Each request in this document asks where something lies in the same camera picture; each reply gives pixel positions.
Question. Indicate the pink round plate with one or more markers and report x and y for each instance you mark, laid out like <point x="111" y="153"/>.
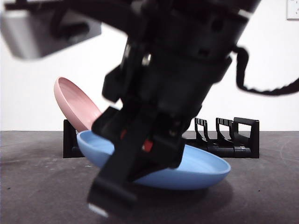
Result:
<point x="72" y="102"/>

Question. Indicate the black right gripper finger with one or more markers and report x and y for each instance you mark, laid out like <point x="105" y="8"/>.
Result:
<point x="163" y="154"/>
<point x="112" y="186"/>

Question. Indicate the black plastic dish rack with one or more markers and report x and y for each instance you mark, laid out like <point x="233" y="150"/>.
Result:
<point x="254" y="140"/>

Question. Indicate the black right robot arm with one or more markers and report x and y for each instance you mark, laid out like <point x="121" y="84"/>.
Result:
<point x="187" y="23"/>

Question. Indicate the white wall socket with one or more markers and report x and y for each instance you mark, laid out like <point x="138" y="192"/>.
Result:
<point x="293" y="9"/>

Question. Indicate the blue round plate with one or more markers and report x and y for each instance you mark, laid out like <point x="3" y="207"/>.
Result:
<point x="201" y="168"/>

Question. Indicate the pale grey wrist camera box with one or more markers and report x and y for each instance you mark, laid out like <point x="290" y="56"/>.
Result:
<point x="28" y="35"/>

